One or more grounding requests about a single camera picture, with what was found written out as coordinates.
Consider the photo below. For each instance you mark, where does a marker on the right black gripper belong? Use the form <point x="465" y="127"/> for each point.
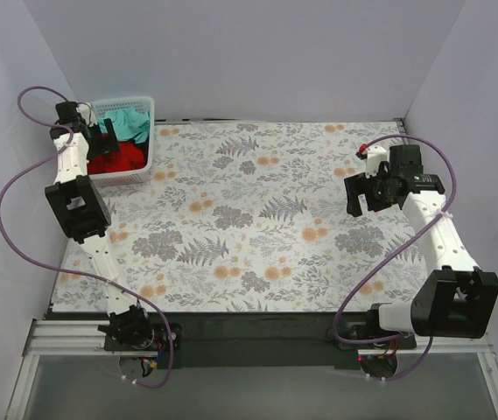
<point x="366" y="192"/>

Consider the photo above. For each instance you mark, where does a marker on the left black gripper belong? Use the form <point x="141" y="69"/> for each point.
<point x="102" y="143"/>

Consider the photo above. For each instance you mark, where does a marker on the red t shirt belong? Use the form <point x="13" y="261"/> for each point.
<point x="130" y="157"/>

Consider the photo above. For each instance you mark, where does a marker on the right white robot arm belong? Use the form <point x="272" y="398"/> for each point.
<point x="458" y="297"/>

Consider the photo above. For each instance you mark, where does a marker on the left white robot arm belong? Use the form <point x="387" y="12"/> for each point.
<point x="84" y="216"/>

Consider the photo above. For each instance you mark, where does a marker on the teal t shirt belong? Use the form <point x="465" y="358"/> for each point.
<point x="129" y="124"/>

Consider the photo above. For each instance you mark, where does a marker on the white plastic laundry basket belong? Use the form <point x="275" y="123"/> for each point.
<point x="141" y="104"/>

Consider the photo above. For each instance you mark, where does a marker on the floral table cloth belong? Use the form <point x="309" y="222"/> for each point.
<point x="251" y="217"/>

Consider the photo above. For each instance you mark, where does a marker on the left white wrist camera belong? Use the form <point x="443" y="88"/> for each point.
<point x="87" y="113"/>

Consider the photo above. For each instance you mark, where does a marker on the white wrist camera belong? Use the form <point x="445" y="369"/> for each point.
<point x="374" y="156"/>
<point x="87" y="113"/>

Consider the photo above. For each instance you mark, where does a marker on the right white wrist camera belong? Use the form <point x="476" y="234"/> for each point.
<point x="374" y="156"/>

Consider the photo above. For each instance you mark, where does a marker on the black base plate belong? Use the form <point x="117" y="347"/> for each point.
<point x="233" y="340"/>

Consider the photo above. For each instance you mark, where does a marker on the aluminium frame rail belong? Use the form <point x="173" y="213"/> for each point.
<point x="55" y="337"/>

